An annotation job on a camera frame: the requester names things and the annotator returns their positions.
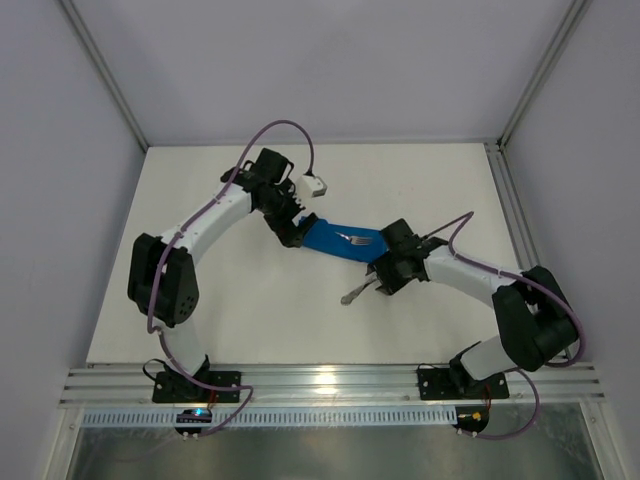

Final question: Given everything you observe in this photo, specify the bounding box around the blue satin napkin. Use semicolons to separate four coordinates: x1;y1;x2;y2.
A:
302;219;388;264

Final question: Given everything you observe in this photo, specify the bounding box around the silver fork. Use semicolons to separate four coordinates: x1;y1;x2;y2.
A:
337;232;373;246

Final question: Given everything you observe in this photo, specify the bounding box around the silver table knife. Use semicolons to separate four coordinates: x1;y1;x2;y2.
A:
340;277;378;306

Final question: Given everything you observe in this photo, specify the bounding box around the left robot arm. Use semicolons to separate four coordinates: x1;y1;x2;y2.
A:
127;148;327;388

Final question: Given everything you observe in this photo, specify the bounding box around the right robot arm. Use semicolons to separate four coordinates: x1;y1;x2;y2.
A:
368;219;582;396

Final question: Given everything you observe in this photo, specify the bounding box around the right controller board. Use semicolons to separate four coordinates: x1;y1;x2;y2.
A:
453;408;490;436

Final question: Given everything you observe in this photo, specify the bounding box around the controller board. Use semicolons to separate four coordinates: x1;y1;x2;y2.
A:
174;407;212;440
453;408;490;436

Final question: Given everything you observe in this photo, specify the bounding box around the left controller board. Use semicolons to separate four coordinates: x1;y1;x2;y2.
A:
174;407;212;440

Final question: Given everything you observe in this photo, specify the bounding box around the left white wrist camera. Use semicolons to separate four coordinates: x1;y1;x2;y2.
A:
296;174;327;199

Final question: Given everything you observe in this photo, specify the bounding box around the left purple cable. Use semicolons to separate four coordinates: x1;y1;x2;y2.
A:
145;119;256;437

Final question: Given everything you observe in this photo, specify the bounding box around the purple cable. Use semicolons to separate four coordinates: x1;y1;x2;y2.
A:
145;119;256;437
427;211;587;441

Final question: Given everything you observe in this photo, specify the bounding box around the right aluminium side rail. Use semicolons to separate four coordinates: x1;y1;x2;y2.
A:
484;142;581;372

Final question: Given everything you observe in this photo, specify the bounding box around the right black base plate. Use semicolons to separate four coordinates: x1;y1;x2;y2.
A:
416;364;510;400

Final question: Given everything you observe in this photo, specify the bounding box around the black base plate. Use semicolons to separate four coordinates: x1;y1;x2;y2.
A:
416;364;510;400
152;370;241;404

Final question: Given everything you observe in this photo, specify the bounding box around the aluminium front rail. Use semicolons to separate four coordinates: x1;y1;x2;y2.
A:
59;363;605;408

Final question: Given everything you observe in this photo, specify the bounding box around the slotted grey cable duct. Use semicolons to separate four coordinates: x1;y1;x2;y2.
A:
81;405;456;428

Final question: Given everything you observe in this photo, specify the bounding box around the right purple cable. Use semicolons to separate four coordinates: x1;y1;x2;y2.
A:
427;211;587;441

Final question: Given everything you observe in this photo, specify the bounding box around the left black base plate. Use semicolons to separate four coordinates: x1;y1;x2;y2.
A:
152;370;241;404

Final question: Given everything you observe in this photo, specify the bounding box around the left aluminium frame post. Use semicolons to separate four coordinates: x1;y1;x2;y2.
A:
55;0;150;152

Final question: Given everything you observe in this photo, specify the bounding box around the aluminium frame post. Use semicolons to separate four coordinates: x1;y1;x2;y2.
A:
55;0;150;152
497;0;592;150

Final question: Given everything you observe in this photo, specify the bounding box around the right aluminium frame post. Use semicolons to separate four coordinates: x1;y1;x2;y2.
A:
497;0;592;150

